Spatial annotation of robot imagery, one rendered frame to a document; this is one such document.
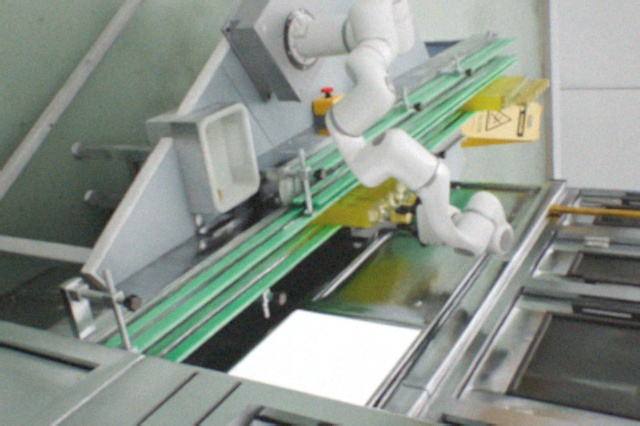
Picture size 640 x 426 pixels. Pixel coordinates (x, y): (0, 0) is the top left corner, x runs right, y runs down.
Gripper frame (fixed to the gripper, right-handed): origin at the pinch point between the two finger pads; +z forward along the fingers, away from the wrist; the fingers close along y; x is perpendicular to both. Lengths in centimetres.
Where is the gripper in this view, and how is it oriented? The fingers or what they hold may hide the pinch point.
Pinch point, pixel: (405, 217)
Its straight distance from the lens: 180.5
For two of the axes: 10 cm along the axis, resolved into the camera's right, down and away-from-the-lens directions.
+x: -7.0, 3.4, -6.3
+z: -7.0, -1.6, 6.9
